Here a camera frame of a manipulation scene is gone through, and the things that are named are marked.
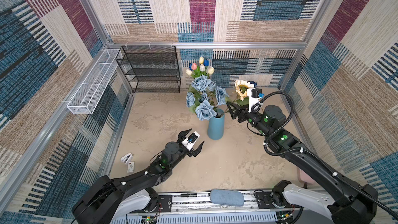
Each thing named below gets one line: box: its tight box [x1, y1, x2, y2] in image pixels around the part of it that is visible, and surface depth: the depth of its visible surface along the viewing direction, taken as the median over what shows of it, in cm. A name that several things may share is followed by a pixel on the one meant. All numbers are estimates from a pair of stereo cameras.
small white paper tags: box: [120, 152, 135, 173], surface depth 87 cm
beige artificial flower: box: [234, 79, 255, 102], surface depth 64 cm
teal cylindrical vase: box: [207, 108, 225, 140], surface depth 87 cm
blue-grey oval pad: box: [209, 188, 245, 207], surface depth 74 cm
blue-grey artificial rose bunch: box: [186, 74, 231, 121], surface depth 70 cm
